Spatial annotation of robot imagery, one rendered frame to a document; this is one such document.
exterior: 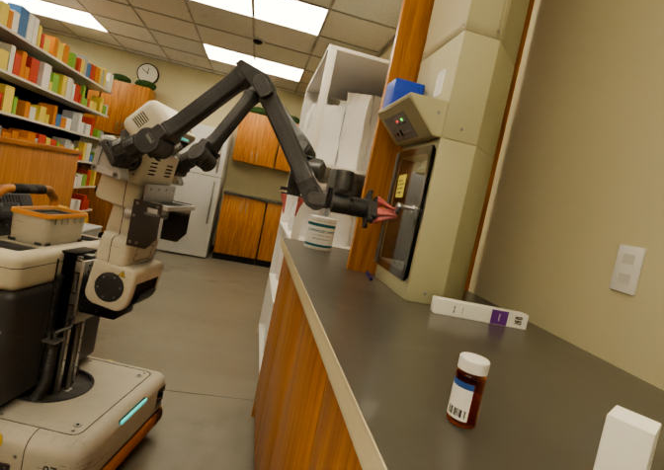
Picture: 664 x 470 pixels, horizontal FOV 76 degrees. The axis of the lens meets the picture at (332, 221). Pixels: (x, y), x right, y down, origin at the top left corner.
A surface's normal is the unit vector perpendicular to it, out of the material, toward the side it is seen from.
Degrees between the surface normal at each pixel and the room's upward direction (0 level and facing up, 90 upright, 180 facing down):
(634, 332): 90
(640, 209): 90
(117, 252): 90
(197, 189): 90
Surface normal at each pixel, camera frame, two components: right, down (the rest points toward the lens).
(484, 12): 0.25, 0.11
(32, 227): -0.06, 0.08
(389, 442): 0.11, -0.98
